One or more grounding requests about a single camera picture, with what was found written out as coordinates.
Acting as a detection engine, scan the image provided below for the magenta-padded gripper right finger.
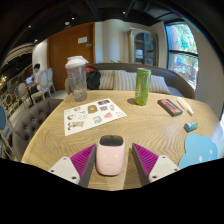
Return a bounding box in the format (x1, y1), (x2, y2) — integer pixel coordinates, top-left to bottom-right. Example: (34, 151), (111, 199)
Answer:
(131, 142), (180, 187)

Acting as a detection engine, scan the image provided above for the white sticker sheet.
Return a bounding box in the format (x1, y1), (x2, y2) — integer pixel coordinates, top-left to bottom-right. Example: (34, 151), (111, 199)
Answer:
(63, 97), (128, 137)

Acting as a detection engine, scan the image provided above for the pink computer mouse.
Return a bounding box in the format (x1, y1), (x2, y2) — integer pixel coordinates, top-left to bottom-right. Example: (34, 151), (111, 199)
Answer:
(95, 134), (127, 177)

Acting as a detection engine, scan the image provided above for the black backpack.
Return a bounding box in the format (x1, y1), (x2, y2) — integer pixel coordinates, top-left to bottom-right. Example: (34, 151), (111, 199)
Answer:
(85, 65), (102, 90)

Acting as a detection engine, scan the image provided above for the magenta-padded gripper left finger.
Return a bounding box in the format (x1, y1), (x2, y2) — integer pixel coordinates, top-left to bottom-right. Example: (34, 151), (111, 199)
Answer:
(48, 143), (98, 188)

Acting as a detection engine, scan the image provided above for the person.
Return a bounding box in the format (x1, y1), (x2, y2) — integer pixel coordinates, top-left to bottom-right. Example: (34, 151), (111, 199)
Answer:
(29, 63), (43, 94)

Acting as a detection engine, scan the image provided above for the black and red flat box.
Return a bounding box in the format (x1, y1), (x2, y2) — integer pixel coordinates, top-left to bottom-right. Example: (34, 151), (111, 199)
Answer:
(157, 98), (184, 118)

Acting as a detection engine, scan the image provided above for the striped cushion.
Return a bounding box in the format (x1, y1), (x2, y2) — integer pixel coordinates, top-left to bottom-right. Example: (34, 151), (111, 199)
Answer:
(149, 74), (172, 95)
(113, 69), (138, 92)
(98, 69), (115, 90)

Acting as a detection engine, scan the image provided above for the brown curved sofa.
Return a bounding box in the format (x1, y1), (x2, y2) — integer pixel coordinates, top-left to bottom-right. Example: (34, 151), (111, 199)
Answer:
(64, 62), (196, 100)

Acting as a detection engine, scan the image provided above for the dark-framed glass window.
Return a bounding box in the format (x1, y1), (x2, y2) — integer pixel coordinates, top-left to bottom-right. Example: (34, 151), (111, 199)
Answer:
(165, 22), (200, 91)

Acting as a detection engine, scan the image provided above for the blue cloud-shaped mouse pad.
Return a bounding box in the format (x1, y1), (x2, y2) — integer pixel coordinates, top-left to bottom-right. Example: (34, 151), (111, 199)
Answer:
(177, 132), (219, 170)

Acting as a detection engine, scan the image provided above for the grey tufted chair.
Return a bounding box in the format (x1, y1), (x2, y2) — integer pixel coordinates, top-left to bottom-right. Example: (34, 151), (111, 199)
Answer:
(11, 98), (64, 163)

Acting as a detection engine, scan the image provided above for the small green-blue pack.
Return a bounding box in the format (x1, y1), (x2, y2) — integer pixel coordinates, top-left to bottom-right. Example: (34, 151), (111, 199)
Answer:
(183, 120), (200, 133)

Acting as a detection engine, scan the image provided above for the group of white chairs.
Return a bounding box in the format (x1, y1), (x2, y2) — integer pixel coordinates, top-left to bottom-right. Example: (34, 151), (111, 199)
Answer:
(14, 67), (57, 106)

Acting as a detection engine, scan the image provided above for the clear plastic shaker bottle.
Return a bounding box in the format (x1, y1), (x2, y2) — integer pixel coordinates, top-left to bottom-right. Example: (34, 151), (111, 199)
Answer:
(64, 55), (90, 102)

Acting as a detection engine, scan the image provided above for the brown wooden door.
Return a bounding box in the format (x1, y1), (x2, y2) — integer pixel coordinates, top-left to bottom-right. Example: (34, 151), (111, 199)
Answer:
(46, 22), (96, 92)

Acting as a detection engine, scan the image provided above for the arched glass-door cabinet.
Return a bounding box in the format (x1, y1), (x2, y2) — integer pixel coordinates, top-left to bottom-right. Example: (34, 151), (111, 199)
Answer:
(127, 27), (160, 67)

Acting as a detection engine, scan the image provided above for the green drink can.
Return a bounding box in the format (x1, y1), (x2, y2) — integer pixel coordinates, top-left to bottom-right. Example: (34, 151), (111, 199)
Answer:
(134, 67), (152, 107)

